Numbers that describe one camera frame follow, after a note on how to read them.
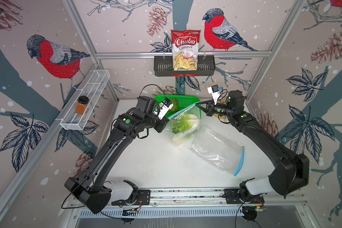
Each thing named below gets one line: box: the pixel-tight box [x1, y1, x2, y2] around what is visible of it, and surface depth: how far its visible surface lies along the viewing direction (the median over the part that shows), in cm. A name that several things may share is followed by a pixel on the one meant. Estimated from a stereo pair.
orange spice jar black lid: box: [75, 95, 90, 115], surface depth 67 cm
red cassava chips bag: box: [171, 29, 201, 71], surface depth 87 cm
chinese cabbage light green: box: [171, 128, 197, 144], surface depth 80 cm
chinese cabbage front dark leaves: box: [170, 113, 200, 134], surface depth 76 cm
